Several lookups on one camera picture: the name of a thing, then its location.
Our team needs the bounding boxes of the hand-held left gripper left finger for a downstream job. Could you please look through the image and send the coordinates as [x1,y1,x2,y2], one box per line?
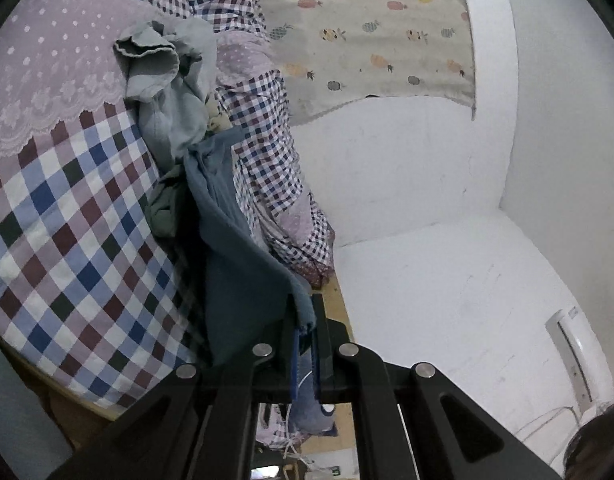
[49,292,303,480]

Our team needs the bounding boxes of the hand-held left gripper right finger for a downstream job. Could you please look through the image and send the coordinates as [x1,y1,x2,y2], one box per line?
[309,292,563,480]

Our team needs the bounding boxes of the blue sweatshirt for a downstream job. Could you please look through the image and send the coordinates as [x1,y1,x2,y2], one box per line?
[184,125,320,368]

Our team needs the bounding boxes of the dark green T-shirt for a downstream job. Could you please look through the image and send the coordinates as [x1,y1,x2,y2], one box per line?
[146,160,198,241]

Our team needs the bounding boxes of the light grey sweatshirt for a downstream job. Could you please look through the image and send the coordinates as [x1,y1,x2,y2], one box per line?
[113,19,220,168]

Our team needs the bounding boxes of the blue printed pillow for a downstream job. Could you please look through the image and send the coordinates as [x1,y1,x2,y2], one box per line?
[284,400,338,436]

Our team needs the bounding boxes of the wooden headboard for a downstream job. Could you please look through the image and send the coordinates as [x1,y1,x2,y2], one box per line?
[307,275,360,480]

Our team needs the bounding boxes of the checked quilt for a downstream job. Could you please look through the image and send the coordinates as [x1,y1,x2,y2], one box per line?
[52,0,338,291]

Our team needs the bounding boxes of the beige garment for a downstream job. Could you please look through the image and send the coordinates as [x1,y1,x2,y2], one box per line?
[202,95,235,136]

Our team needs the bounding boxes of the white air conditioner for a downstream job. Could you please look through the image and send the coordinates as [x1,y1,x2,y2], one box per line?
[544,307,605,413]

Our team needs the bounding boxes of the person's head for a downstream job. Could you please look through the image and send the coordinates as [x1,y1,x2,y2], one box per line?
[562,402,614,480]

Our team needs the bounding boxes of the pineapple print curtain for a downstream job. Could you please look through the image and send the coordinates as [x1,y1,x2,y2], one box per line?
[247,0,478,128]

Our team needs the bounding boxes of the wooden bed frame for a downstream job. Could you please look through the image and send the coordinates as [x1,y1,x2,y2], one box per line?
[2,345,138,461]

